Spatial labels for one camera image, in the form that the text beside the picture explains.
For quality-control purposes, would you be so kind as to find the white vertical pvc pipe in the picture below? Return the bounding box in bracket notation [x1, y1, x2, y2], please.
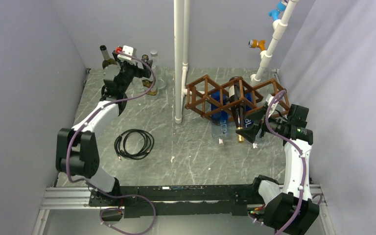
[173, 0, 190, 124]

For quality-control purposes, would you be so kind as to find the orange pipe valve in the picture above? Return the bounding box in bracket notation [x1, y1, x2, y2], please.
[248, 39, 266, 51]

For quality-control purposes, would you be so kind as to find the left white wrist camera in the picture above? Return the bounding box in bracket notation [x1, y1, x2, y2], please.
[115, 45, 137, 64]

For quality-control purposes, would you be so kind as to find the coiled black cable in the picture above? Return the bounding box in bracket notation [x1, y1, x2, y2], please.
[114, 129, 155, 161]

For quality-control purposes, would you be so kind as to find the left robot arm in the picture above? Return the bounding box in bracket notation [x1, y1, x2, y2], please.
[56, 58, 152, 206]

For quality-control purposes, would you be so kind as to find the blue pipe valve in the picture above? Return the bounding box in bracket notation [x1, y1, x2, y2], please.
[268, 0, 288, 21]

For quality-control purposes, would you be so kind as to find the clear bottle dark label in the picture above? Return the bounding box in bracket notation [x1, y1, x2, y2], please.
[150, 49, 166, 90]

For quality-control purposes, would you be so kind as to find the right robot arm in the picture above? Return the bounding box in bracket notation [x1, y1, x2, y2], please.
[236, 104, 320, 235]

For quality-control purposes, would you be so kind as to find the white angled pvc pipe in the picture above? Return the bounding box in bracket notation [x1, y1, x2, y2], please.
[250, 0, 299, 85]

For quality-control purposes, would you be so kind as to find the clear blue-label bottle left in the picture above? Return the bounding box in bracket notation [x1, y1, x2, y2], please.
[211, 91, 228, 146]

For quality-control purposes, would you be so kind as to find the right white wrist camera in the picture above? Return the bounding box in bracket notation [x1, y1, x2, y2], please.
[265, 94, 284, 116]

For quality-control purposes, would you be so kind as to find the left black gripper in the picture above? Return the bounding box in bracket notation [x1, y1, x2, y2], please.
[113, 53, 153, 94]

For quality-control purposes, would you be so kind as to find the brown wooden wine rack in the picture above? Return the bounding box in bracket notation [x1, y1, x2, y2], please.
[184, 74, 285, 120]

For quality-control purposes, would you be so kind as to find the clear bottle with cork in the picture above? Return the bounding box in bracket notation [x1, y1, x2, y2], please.
[132, 77, 145, 94]

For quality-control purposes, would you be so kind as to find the small dark bottle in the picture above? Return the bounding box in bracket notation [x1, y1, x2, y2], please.
[142, 50, 159, 96]

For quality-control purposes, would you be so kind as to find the clear blue-label bottle right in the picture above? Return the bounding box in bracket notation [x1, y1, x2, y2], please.
[242, 94, 262, 150]

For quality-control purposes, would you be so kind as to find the dark green wine bottle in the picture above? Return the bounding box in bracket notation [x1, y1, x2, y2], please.
[99, 45, 118, 69]

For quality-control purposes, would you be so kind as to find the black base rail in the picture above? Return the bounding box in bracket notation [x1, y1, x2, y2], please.
[89, 175, 266, 218]

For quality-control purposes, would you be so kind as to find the brown bottle gold foil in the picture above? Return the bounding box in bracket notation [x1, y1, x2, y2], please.
[229, 82, 245, 130]

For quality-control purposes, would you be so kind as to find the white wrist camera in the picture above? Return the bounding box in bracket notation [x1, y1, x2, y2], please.
[115, 45, 137, 64]
[265, 94, 284, 116]

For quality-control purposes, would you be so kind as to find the clear blue-label bottle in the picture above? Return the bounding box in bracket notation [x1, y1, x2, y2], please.
[211, 91, 228, 146]
[242, 94, 262, 150]

